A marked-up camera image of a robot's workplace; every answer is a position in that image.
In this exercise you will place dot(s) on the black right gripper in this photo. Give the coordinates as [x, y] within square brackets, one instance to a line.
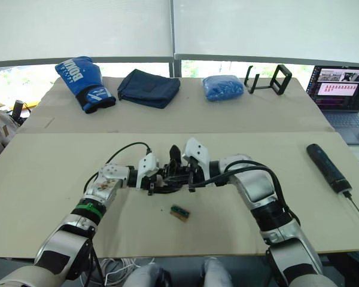
[194, 175]

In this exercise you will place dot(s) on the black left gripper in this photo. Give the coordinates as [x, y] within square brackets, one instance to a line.
[154, 184]

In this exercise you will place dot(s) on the black gripper body part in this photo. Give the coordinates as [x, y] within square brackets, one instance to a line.
[171, 176]

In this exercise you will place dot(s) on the black pointed finger piece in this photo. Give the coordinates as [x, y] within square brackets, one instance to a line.
[175, 154]

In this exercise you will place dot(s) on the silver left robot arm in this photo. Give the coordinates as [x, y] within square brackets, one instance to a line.
[77, 236]

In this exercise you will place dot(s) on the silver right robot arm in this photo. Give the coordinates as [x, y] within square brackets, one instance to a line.
[257, 191]

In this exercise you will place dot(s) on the small green brown screw holder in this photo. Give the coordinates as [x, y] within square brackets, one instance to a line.
[180, 213]

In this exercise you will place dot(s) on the black electric screwdriver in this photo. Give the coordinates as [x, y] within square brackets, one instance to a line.
[326, 167]

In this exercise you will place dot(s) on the navy blue cloth bag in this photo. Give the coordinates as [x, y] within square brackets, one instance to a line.
[149, 88]

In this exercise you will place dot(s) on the blue plastic bag bundle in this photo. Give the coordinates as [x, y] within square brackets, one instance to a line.
[222, 87]

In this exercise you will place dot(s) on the grey rounded robot knee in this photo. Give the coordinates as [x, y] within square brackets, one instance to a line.
[217, 273]
[145, 276]

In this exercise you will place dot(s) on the blue boxing glove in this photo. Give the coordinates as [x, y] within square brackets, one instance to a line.
[80, 80]

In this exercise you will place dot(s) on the black cylinder bottle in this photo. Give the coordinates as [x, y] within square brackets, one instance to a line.
[18, 109]

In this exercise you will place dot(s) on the open laptop computer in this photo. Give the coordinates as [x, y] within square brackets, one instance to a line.
[338, 89]

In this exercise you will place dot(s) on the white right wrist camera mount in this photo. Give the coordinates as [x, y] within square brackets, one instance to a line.
[196, 152]

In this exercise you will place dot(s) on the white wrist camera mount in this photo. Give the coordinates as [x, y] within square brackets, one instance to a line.
[196, 152]
[147, 169]

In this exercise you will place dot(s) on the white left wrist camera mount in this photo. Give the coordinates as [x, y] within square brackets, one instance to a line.
[147, 169]

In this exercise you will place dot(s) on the black frame stand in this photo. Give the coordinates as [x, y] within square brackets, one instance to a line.
[279, 79]

